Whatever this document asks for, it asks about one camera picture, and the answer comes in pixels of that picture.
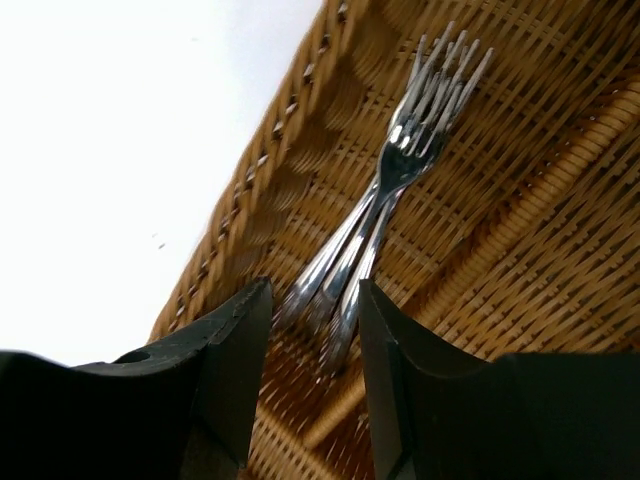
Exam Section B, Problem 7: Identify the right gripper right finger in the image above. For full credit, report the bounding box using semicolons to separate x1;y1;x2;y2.
359;280;639;479

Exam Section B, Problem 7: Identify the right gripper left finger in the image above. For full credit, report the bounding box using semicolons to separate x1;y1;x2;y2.
1;278;272;479

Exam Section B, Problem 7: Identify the silver fork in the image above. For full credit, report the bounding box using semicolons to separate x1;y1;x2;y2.
320;48;494;375
308;23;488;356
274;177;374;329

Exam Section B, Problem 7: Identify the brown wicker cutlery tray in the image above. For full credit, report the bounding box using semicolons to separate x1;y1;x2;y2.
147;0;640;480

